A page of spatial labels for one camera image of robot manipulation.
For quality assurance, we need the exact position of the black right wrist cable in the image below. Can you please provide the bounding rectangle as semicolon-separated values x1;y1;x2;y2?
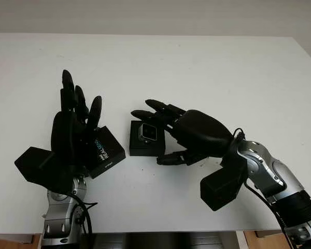
229;127;288;234

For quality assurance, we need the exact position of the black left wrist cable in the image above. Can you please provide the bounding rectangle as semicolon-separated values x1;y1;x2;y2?
64;191;98;249

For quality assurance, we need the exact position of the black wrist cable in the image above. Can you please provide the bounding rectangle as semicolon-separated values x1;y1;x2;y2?
64;191;98;249
229;127;288;234

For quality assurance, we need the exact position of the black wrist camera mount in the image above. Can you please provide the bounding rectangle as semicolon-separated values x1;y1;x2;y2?
15;146;73;194
200;153;248;212

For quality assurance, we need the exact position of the black RealSense box lid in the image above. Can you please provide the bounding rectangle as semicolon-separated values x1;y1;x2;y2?
88;126;126;179

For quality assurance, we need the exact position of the small silver depth camera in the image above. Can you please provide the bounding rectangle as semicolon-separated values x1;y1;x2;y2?
138;123;158;143

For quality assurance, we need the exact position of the black camera box base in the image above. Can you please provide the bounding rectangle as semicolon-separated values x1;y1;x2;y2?
129;120;166;157

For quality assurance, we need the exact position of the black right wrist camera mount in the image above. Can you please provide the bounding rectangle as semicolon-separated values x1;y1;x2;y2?
200;153;248;212

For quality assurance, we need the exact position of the dark robot torso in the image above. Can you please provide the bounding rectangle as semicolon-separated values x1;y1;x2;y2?
93;232;236;249

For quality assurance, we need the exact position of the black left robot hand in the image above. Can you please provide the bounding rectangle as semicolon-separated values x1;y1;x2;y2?
50;69;103;180

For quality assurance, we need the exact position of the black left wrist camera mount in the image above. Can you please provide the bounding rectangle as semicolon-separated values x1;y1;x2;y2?
15;146;73;194

